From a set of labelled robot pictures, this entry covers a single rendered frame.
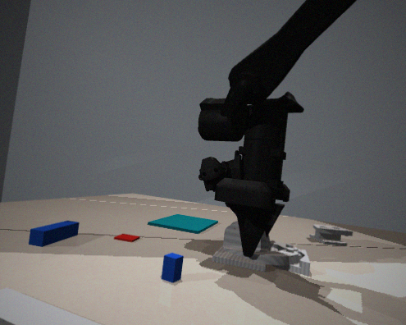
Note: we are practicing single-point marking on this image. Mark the red flat plate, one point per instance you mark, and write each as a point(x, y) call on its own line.
point(126, 238)

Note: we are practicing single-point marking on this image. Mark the teal flat plate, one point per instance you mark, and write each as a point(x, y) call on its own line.
point(179, 222)

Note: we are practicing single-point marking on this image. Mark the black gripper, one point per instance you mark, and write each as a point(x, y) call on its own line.
point(253, 199)

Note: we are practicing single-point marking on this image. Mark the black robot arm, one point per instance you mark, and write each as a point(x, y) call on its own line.
point(253, 79)

